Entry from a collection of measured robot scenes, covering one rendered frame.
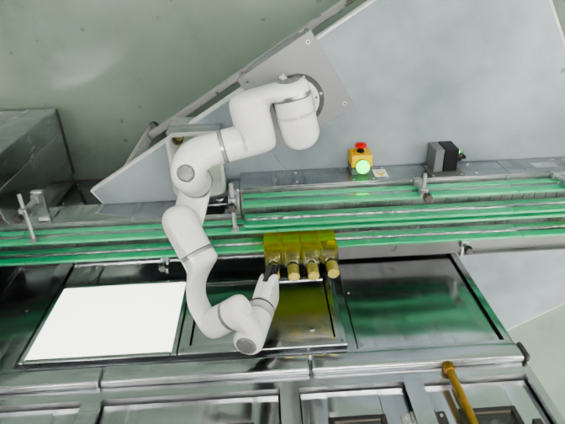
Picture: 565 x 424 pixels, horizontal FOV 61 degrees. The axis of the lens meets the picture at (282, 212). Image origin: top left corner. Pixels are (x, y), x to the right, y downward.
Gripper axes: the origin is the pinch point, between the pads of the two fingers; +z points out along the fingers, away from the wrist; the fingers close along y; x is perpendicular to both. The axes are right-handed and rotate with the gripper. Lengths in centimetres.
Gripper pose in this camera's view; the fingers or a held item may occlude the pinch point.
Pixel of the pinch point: (273, 275)
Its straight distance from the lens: 139.8
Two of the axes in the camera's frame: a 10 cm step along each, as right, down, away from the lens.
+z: 2.1, -4.8, 8.5
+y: -0.2, -8.7, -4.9
